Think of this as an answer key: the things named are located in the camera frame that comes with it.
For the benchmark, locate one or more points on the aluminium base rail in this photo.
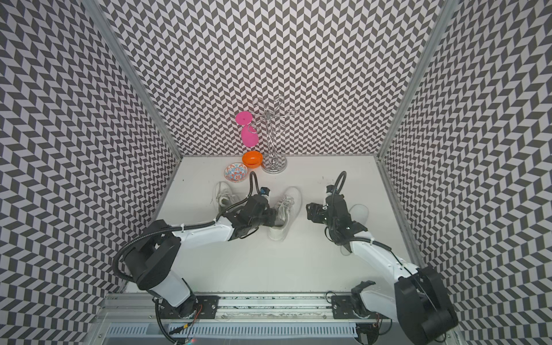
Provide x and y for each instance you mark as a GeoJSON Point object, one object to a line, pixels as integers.
{"type": "Point", "coordinates": [237, 307]}

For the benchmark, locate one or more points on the chrome glass holder stand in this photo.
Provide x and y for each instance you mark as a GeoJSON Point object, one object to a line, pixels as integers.
{"type": "Point", "coordinates": [272, 112]}

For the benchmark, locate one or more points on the white sneaker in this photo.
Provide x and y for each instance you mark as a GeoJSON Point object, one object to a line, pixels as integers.
{"type": "Point", "coordinates": [288, 209]}
{"type": "Point", "coordinates": [224, 198]}

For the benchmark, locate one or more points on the orange plastic bowl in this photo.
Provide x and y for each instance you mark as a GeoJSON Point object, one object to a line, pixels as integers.
{"type": "Point", "coordinates": [252, 159]}

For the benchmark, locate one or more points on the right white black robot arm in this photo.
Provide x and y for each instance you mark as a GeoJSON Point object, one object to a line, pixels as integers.
{"type": "Point", "coordinates": [396, 276]}

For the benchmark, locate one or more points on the patterned small bowl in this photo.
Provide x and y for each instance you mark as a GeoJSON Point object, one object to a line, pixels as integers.
{"type": "Point", "coordinates": [236, 172]}

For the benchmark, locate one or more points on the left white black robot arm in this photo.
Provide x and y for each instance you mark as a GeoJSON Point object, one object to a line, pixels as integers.
{"type": "Point", "coordinates": [148, 259]}

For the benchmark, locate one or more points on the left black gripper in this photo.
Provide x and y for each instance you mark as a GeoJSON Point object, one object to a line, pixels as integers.
{"type": "Point", "coordinates": [271, 217]}

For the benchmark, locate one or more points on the pink plastic wine glass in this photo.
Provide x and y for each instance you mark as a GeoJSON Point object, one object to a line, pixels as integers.
{"type": "Point", "coordinates": [248, 134]}

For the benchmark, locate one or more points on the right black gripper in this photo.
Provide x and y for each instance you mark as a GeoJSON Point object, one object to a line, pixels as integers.
{"type": "Point", "coordinates": [313, 213]}

